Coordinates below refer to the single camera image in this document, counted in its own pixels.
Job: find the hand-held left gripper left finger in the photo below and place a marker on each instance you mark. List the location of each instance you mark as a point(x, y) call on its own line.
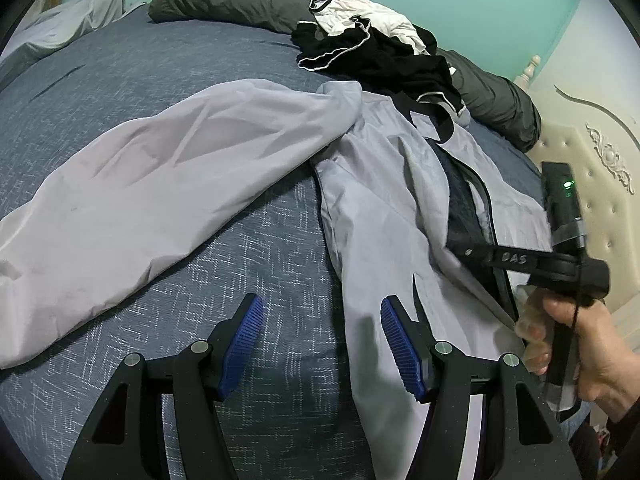
point(242, 340)

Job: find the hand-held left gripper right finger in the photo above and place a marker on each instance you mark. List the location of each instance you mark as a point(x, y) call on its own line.
point(402, 352)

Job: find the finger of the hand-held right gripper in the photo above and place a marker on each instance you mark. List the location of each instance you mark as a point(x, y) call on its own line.
point(500, 256)

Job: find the light grey jacket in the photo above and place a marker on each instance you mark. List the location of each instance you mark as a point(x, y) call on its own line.
point(150, 160)

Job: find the person's right hand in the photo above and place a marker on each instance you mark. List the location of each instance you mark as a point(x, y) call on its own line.
point(597, 350)

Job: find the cream tufted headboard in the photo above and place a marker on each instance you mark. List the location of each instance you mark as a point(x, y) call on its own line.
point(590, 110)

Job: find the grey garment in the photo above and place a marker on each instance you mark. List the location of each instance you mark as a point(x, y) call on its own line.
point(462, 117)

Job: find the black garment with white trim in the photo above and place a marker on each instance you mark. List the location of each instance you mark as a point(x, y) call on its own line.
point(400, 67)

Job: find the blue patterned bedspread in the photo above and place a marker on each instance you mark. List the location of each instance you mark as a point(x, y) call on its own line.
point(100, 70)

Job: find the light grey cloth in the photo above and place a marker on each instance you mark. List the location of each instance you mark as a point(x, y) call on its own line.
point(60, 25)

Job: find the cream bed post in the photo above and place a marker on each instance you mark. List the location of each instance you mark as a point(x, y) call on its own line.
point(530, 72)

